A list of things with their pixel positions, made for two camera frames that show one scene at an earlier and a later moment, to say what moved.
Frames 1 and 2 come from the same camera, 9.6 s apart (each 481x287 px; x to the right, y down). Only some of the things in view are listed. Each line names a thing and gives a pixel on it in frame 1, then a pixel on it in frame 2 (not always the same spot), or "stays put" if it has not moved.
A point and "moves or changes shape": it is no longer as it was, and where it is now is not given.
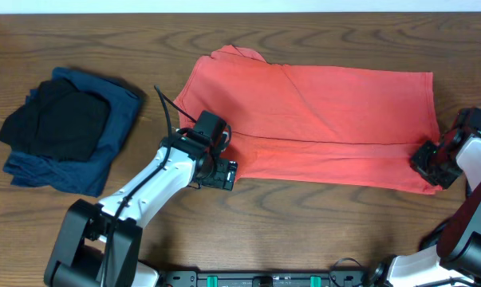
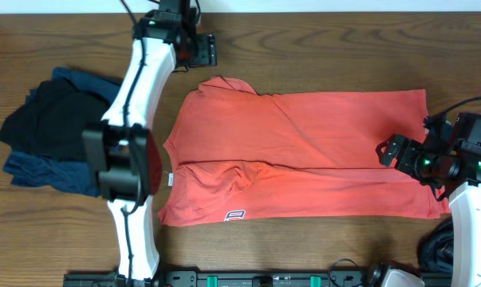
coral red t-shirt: (331, 126) moves or changes shape
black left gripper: (225, 179) -> (207, 52)
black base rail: (262, 278) stays put
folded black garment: (58, 120) stays put
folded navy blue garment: (29, 169) stays put
